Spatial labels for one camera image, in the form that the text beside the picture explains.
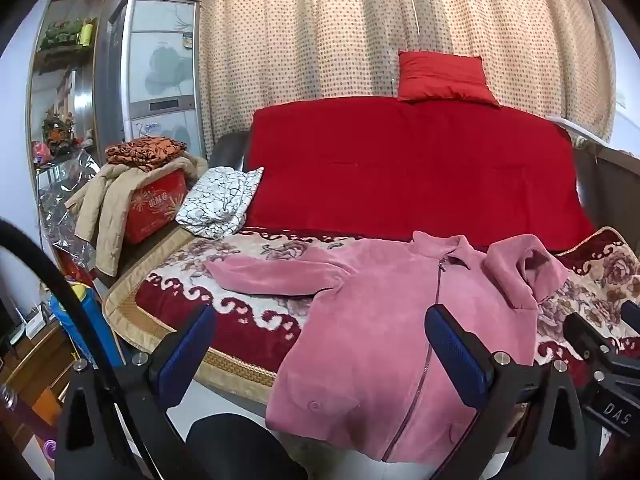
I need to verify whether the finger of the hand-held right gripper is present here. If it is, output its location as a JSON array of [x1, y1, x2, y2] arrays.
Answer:
[[621, 300, 640, 342], [564, 312, 624, 362]]

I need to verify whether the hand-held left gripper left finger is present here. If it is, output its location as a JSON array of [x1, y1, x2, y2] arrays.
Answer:
[[52, 304, 221, 480]]

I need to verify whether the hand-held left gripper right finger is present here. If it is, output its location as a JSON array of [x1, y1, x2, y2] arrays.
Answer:
[[424, 303, 601, 480]]

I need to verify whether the pink fleece jacket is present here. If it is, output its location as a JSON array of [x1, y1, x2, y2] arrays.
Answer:
[[205, 231, 571, 465]]

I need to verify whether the floral red cream blanket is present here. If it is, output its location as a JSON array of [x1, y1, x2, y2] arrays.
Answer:
[[102, 225, 640, 411]]

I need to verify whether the blue bottle with yellow cap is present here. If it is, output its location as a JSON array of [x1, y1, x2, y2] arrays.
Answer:
[[49, 282, 123, 368]]

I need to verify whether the person's black trouser leg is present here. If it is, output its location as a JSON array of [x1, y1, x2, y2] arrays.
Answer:
[[187, 414, 307, 480]]

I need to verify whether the wooden low cabinet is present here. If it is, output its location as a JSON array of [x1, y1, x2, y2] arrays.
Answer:
[[0, 310, 76, 461]]

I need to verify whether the red cardboard box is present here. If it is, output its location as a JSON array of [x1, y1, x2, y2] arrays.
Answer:
[[124, 169, 190, 246]]

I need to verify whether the white black patterned cloth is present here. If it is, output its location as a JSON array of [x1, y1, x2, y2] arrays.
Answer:
[[175, 166, 265, 239]]

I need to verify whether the beige coat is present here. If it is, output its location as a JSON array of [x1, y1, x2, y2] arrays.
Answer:
[[65, 155, 208, 277]]

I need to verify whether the white flat board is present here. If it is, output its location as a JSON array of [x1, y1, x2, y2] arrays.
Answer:
[[545, 115, 640, 157]]

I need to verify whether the red sofa blanket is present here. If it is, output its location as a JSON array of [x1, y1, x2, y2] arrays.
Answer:
[[243, 96, 596, 251]]

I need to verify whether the silver foil sheet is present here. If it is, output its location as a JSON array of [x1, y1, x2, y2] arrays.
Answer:
[[37, 155, 108, 256]]

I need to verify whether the orange black patterned cloth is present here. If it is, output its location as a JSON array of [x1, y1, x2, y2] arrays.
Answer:
[[104, 138, 188, 173]]

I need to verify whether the orange flower arrangement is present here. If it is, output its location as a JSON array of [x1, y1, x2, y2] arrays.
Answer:
[[42, 110, 77, 155]]

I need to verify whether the red pillow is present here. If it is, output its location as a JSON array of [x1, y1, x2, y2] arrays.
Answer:
[[397, 51, 501, 107]]

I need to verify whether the silver standing air conditioner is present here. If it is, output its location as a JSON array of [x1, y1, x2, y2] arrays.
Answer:
[[95, 0, 203, 158]]

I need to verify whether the wooden shelf cabinet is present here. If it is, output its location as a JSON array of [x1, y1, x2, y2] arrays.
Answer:
[[27, 0, 126, 176]]

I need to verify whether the cream dotted curtain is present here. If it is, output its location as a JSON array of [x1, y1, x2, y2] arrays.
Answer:
[[167, 0, 617, 143]]

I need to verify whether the green plant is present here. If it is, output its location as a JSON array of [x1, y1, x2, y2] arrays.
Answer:
[[40, 17, 86, 51]]

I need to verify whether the black cable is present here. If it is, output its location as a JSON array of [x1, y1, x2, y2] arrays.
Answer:
[[0, 217, 166, 480]]

